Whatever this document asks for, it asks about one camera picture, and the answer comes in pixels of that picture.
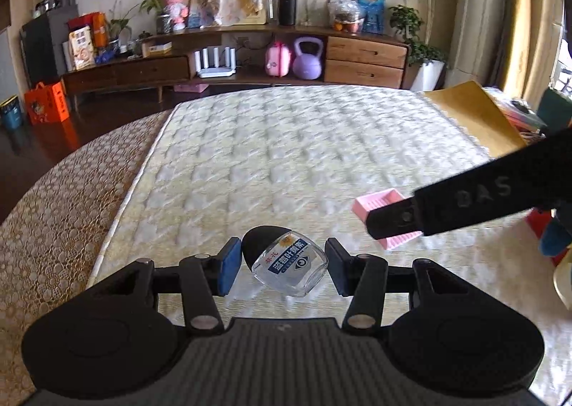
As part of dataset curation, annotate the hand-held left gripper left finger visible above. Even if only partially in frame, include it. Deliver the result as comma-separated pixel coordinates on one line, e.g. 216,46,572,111
92,237,243,336

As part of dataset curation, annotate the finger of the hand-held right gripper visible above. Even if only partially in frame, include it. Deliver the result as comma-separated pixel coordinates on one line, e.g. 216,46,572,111
365,126,572,240

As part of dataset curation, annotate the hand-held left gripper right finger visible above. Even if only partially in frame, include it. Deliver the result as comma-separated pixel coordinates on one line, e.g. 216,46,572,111
324,237,468,331

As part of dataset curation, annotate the clear bottle with black cap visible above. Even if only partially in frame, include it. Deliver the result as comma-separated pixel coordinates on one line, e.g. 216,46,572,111
241,226,329,298

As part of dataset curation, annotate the pink ridged tray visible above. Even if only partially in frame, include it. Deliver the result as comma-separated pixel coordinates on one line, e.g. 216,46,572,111
351,188,423,250

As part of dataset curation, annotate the person's right hand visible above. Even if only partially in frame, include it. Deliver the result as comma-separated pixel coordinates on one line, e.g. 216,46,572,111
538,205,572,257

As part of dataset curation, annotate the yellow table cloth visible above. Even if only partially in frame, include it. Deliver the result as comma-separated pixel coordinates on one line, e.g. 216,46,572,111
422,80,528,161

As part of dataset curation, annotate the stack of books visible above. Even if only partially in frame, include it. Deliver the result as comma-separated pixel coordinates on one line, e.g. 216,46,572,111
492,95,548,138

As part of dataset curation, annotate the cream quilted table mat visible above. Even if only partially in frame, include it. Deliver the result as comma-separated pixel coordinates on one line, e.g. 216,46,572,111
87,85,572,395

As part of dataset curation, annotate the orange and green desk organizer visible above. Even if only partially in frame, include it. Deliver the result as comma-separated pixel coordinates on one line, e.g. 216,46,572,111
536,88,572,134

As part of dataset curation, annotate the white plant pot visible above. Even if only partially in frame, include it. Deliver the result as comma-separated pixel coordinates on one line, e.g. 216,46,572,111
409,59,446,92

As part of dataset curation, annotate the wooden media cabinet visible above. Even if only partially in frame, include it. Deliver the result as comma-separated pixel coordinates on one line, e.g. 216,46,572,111
60,24,412,114

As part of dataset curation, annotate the white floor air conditioner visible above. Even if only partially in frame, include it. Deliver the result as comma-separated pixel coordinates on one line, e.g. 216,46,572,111
447,0,506,85

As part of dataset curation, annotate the yellow curtain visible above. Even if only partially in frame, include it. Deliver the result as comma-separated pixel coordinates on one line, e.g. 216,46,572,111
503,0,564,96

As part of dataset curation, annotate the white router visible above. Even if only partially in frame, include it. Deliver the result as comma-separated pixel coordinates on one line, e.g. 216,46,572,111
193,46,237,79

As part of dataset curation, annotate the blue box with silhouettes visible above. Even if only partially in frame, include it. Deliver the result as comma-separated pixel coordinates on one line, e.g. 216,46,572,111
357,0,386,35

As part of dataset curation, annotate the purple kettlebell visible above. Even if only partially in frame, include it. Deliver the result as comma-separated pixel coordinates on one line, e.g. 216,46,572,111
291,37,325,79

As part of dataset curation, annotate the pink toy suitcase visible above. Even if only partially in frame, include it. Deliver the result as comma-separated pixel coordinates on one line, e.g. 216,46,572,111
265,41,293,78

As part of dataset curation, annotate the plastic bag of fruit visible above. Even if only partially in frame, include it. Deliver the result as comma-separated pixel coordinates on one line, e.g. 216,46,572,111
327,0,365,33

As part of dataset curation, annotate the small flat box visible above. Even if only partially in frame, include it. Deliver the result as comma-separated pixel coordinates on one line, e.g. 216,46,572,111
142,41,173,58

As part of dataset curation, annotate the orange cardboard box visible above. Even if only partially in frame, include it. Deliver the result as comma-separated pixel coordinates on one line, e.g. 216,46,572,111
24,82,70,125

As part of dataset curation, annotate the black speaker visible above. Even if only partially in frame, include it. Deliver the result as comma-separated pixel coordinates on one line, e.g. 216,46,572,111
278,0,298,26

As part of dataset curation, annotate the small potted green plant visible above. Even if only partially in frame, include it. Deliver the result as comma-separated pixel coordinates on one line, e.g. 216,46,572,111
107,1,139,55

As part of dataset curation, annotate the white and orange snack box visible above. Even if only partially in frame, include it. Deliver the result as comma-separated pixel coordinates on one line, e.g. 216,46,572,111
68,27,97,71

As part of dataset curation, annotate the blue bin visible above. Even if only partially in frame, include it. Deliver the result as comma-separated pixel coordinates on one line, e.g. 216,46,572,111
0,95,23,132

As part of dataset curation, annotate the potted orchid plant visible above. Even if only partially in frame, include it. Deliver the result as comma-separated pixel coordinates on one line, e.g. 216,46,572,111
138,0,174,35

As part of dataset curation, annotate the pink plush doll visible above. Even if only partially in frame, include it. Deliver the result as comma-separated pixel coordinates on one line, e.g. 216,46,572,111
158,0,191,31

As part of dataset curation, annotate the orange gift bag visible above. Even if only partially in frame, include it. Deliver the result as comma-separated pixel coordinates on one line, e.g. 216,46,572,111
67,11,110,49

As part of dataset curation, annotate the black mini fridge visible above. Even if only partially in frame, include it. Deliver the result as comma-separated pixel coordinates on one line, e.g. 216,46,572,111
20,8,81,89

